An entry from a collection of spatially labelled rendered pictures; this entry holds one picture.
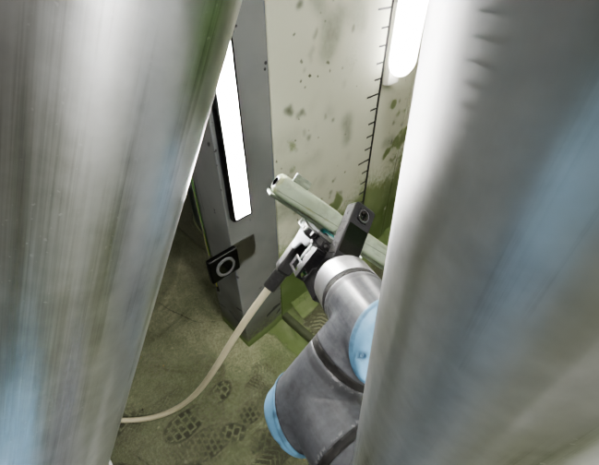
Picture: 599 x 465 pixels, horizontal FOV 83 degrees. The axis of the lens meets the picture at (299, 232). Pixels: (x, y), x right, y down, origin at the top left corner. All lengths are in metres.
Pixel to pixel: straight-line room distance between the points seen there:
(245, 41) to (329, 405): 0.72
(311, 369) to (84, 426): 0.27
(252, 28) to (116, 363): 0.76
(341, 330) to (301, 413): 0.10
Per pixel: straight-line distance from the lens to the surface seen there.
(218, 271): 1.02
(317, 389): 0.43
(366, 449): 0.22
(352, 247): 0.55
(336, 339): 0.41
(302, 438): 0.44
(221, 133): 0.82
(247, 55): 0.86
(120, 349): 0.18
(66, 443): 0.21
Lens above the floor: 1.23
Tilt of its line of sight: 40 degrees down
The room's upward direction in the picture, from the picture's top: straight up
